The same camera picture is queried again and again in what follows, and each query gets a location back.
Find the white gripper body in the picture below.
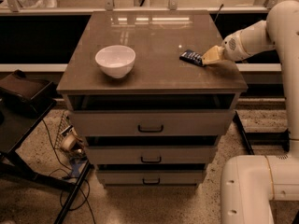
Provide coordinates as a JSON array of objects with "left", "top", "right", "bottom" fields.
[{"left": 221, "top": 31, "right": 247, "bottom": 62}]

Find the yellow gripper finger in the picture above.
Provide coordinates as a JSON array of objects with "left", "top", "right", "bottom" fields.
[{"left": 202, "top": 46, "right": 225, "bottom": 65}]

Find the blue rxbar blueberry wrapper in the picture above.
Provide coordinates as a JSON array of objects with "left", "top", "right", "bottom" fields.
[{"left": 179, "top": 49, "right": 204, "bottom": 67}]

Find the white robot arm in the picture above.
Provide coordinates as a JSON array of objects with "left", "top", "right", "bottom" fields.
[{"left": 203, "top": 0, "right": 299, "bottom": 224}]

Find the white ceramic bowl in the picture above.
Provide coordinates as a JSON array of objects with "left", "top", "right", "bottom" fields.
[{"left": 95, "top": 45, "right": 135, "bottom": 78}]

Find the thin black antenna rod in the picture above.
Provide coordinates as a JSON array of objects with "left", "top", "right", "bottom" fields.
[{"left": 214, "top": 4, "right": 224, "bottom": 23}]

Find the top grey drawer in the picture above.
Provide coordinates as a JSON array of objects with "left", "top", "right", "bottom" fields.
[{"left": 68, "top": 110, "right": 235, "bottom": 137}]

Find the grey drawer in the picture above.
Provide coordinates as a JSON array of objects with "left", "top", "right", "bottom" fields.
[
  {"left": 85, "top": 147, "right": 216, "bottom": 164},
  {"left": 68, "top": 110, "right": 235, "bottom": 137},
  {"left": 96, "top": 171, "right": 206, "bottom": 186}
]

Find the grey three-drawer cabinet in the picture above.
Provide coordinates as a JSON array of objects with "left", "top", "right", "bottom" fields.
[{"left": 56, "top": 9, "right": 249, "bottom": 189}]

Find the black chair base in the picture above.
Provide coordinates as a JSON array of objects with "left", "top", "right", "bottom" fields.
[{"left": 233, "top": 112, "right": 290, "bottom": 155}]

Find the bottom grey drawer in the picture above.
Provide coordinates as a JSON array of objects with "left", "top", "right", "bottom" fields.
[{"left": 96, "top": 171, "right": 206, "bottom": 186}]

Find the middle grey drawer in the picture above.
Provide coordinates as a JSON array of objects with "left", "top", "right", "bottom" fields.
[{"left": 85, "top": 147, "right": 216, "bottom": 164}]

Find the tape roll on floor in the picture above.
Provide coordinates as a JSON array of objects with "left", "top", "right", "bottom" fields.
[{"left": 60, "top": 133, "right": 77, "bottom": 151}]

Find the dark bag on table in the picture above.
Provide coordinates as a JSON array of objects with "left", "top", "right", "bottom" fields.
[{"left": 0, "top": 70, "right": 54, "bottom": 112}]

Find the black side table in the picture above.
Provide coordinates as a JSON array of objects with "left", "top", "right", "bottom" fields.
[{"left": 0, "top": 99, "right": 91, "bottom": 224}]

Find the black floor cable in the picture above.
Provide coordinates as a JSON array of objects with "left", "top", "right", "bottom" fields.
[{"left": 41, "top": 119, "right": 97, "bottom": 224}]

